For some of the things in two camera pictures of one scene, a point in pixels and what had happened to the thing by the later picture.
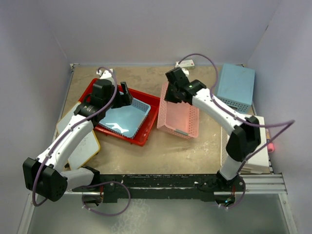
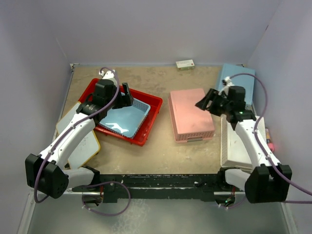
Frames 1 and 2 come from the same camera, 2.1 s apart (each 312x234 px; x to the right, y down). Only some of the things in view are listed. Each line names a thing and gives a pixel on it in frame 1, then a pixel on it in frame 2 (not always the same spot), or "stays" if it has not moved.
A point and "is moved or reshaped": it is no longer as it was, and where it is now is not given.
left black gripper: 123,100 stays
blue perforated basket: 126,121 stays
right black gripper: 168,97 to 204,103
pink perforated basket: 180,119 is moved or reshaped
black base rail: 150,185 stays
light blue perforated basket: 235,87 stays
